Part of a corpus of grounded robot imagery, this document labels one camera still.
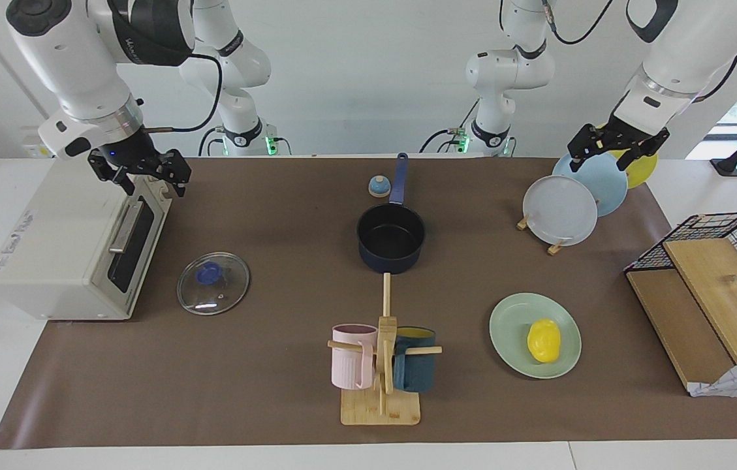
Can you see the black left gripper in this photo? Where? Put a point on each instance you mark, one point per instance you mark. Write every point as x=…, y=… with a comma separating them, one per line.
x=626, y=134

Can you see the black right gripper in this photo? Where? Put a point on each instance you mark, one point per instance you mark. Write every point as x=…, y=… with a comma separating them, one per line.
x=130, y=153

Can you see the glass lid blue knob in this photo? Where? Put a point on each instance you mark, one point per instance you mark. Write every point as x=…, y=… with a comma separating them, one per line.
x=213, y=284

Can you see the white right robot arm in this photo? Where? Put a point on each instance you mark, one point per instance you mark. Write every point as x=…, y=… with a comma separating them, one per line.
x=74, y=59

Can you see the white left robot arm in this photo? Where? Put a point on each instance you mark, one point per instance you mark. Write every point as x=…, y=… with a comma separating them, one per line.
x=688, y=46

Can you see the yellow plate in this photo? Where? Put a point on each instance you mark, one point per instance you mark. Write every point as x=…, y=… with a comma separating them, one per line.
x=645, y=171

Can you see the light blue plate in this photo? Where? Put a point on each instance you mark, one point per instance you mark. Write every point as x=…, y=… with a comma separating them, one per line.
x=610, y=186

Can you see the grey plate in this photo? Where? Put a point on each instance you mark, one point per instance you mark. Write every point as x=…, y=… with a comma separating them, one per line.
x=559, y=210

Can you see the wooden plate rack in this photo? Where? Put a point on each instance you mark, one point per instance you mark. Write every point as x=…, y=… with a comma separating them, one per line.
x=557, y=247

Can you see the mint green plate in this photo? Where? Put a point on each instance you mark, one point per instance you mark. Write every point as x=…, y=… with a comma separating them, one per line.
x=512, y=326

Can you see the beige toaster oven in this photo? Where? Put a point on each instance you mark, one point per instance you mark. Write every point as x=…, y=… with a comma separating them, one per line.
x=55, y=248

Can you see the brown table mat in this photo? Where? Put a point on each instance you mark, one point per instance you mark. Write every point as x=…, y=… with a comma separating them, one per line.
x=244, y=365

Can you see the dark blue saucepan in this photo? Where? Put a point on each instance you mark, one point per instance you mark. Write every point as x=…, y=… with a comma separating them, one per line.
x=391, y=235

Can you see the pink ribbed mug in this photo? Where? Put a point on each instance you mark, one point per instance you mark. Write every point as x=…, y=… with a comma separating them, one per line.
x=350, y=365

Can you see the dark teal mug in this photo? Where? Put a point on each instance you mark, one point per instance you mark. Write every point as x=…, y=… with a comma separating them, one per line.
x=415, y=372

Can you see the wooden mug tree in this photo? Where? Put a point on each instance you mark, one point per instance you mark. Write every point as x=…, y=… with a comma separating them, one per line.
x=381, y=408

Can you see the white wall socket box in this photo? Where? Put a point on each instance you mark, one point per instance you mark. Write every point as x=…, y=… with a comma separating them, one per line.
x=32, y=140

